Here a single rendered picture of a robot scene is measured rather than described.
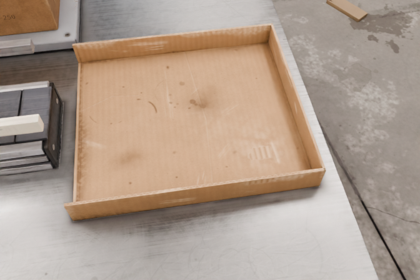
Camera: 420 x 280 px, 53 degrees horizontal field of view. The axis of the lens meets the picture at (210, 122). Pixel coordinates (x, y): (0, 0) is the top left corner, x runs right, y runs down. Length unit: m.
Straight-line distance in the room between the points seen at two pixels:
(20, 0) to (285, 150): 0.43
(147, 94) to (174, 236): 0.21
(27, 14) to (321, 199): 0.49
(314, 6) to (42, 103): 1.73
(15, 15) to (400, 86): 1.53
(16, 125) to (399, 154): 1.39
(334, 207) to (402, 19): 1.74
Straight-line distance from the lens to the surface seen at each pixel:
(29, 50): 0.54
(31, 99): 0.59
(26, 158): 0.56
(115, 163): 0.55
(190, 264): 0.49
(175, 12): 0.74
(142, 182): 0.53
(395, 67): 1.96
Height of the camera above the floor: 1.30
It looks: 54 degrees down
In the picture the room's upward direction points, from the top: straight up
